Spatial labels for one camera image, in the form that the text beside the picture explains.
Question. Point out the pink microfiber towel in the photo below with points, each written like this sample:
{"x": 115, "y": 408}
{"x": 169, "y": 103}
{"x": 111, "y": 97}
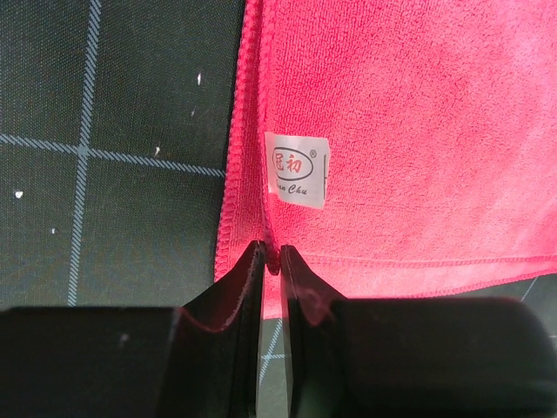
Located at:
{"x": 405, "y": 148}

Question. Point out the black grid cutting mat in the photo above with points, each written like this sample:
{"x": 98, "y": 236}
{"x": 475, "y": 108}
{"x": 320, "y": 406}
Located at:
{"x": 115, "y": 127}

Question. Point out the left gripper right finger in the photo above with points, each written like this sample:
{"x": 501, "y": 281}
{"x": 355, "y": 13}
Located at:
{"x": 309, "y": 327}

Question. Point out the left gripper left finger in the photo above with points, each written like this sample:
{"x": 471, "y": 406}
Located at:
{"x": 212, "y": 368}

